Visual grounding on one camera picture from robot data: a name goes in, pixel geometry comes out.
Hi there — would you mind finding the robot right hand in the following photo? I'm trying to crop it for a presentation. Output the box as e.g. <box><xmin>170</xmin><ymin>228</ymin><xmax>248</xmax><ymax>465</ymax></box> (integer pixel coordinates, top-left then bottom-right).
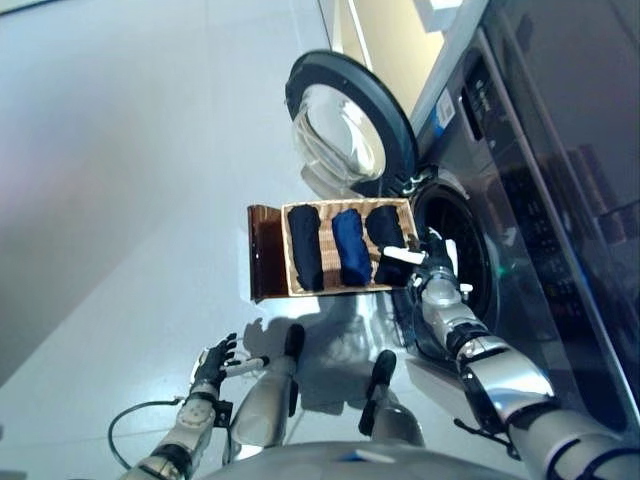
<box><xmin>379</xmin><ymin>227</ymin><xmax>459</xmax><ymax>277</ymax></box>

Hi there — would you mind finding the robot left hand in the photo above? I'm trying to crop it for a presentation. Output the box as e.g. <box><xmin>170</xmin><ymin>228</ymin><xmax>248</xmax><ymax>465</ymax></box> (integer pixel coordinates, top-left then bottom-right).
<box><xmin>193</xmin><ymin>332</ymin><xmax>271</xmax><ymax>389</ymax></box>

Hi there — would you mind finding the short black garment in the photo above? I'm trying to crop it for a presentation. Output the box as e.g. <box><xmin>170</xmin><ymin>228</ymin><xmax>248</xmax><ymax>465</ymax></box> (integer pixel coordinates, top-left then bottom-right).
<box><xmin>366</xmin><ymin>205</ymin><xmax>416</xmax><ymax>287</ymax></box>

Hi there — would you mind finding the blue garment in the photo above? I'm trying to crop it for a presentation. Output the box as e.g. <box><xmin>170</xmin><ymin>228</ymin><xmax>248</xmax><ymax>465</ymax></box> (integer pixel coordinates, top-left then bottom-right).
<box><xmin>332</xmin><ymin>209</ymin><xmax>374</xmax><ymax>287</ymax></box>

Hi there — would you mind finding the long black garment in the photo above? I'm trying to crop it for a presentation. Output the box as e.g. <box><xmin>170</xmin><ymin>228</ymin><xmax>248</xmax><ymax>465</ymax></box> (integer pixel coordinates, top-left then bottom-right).
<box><xmin>287</xmin><ymin>205</ymin><xmax>326</xmax><ymax>291</ymax></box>

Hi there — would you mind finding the dark grey washing machine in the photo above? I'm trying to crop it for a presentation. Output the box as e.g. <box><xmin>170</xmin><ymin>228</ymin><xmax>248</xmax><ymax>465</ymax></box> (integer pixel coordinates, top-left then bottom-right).
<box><xmin>394</xmin><ymin>27</ymin><xmax>631</xmax><ymax>441</ymax></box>

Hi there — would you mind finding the round glass washing machine door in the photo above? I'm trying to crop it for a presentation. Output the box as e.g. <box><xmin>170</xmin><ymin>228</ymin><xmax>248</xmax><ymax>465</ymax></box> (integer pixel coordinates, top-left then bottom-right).
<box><xmin>284</xmin><ymin>48</ymin><xmax>421</xmax><ymax>194</ymax></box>

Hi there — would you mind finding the silver robot left leg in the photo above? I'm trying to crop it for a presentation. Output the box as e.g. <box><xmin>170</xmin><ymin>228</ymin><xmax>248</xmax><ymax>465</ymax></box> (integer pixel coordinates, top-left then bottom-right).
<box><xmin>232</xmin><ymin>323</ymin><xmax>307</xmax><ymax>449</ymax></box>

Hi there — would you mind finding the silver robot leg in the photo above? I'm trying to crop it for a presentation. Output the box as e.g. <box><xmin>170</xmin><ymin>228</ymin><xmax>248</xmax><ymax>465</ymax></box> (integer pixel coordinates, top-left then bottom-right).
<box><xmin>357</xmin><ymin>349</ymin><xmax>426</xmax><ymax>449</ymax></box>
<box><xmin>232</xmin><ymin>323</ymin><xmax>307</xmax><ymax>449</ymax></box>

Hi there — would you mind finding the rectangular woven wicker basket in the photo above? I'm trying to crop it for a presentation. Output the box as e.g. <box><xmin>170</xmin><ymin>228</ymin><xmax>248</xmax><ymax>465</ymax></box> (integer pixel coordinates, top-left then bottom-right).
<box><xmin>280</xmin><ymin>197</ymin><xmax>421</xmax><ymax>296</ymax></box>

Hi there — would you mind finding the glossy brown stool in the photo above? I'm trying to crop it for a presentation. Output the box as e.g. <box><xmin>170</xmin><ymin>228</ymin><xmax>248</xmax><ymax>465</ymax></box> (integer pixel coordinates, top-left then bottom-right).
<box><xmin>247</xmin><ymin>203</ymin><xmax>291</xmax><ymax>302</ymax></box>

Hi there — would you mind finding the blue white label sticker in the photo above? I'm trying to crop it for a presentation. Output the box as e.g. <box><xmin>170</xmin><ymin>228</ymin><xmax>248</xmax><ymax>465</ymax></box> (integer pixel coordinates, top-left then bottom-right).
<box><xmin>435</xmin><ymin>89</ymin><xmax>459</xmax><ymax>132</ymax></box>

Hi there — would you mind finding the grey robot torso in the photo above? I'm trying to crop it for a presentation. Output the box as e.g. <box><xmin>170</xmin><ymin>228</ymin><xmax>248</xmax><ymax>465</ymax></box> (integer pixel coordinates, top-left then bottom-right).
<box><xmin>199</xmin><ymin>439</ymin><xmax>526</xmax><ymax>480</ymax></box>

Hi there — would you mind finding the silver robot right leg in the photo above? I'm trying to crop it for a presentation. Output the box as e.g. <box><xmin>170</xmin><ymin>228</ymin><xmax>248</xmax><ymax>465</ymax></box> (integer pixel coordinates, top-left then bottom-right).
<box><xmin>357</xmin><ymin>349</ymin><xmax>426</xmax><ymax>449</ymax></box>

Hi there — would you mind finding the dark grey tumble dryer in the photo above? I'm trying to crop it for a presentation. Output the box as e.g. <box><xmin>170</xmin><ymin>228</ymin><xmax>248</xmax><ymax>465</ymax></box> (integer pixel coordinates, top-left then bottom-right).
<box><xmin>487</xmin><ymin>0</ymin><xmax>640</xmax><ymax>436</ymax></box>

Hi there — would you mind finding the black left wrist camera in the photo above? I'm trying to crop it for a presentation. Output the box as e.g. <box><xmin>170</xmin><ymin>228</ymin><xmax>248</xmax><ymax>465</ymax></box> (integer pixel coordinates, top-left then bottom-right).
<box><xmin>213</xmin><ymin>399</ymin><xmax>235</xmax><ymax>429</ymax></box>

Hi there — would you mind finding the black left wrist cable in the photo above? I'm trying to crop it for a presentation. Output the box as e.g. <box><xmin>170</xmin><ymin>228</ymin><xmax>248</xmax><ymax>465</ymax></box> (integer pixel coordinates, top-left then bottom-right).
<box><xmin>107</xmin><ymin>397</ymin><xmax>236</xmax><ymax>471</ymax></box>

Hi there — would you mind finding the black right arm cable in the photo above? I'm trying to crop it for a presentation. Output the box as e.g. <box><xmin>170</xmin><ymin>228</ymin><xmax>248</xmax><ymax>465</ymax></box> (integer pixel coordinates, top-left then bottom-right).
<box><xmin>452</xmin><ymin>417</ymin><xmax>521</xmax><ymax>461</ymax></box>

